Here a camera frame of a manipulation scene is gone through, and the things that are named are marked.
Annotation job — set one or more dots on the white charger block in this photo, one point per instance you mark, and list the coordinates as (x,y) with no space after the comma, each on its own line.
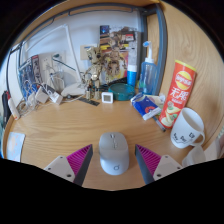
(31,100)
(42,94)

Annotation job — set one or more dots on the white power strip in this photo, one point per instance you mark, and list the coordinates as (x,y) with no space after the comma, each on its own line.
(55,97)

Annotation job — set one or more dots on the white mug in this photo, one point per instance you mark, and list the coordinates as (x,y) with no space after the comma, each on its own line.
(185,128)

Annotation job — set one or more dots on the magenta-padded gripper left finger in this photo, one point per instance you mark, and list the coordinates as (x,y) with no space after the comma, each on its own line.
(63,165)

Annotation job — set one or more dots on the dark pen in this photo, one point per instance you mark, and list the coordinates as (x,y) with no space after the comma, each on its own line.
(158,123)

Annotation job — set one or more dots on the small white square clock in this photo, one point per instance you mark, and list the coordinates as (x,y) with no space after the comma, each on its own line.
(107,97)

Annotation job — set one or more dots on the blue tissue pack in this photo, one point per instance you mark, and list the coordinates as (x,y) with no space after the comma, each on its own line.
(145,106)

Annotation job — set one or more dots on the flat black strip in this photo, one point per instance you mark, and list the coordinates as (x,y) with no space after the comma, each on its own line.
(88,101)

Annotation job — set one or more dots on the blue white-capped tube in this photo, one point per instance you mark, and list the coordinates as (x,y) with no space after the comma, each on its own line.
(132,76)

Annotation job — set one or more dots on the pastel sun print mouse pad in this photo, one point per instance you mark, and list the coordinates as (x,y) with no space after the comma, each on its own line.
(15,146)

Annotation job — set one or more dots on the blue robot model kit box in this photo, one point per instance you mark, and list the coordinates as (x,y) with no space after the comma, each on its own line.
(28,76)

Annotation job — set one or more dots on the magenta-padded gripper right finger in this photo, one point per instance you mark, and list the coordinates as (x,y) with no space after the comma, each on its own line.
(163,165)

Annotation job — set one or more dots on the grey computer mouse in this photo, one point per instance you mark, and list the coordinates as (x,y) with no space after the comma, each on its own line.
(114,155)

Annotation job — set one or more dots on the teal round dish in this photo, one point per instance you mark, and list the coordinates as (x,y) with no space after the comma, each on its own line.
(121,92)

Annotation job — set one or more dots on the blue spray bottle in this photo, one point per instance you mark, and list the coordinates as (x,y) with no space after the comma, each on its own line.
(148,75)

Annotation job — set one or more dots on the white wall socket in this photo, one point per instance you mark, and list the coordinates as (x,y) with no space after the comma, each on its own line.
(46,61)

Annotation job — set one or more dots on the colourful printed box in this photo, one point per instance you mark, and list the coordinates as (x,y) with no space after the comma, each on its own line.
(125,36)

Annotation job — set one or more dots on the wooden shelf unit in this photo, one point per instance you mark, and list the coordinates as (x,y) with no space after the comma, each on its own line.
(100,4)

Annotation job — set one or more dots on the red chip can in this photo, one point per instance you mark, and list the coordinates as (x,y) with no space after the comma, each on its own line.
(178,93)

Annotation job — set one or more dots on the golden robot model figure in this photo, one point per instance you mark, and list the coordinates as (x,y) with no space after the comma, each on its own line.
(94,71)

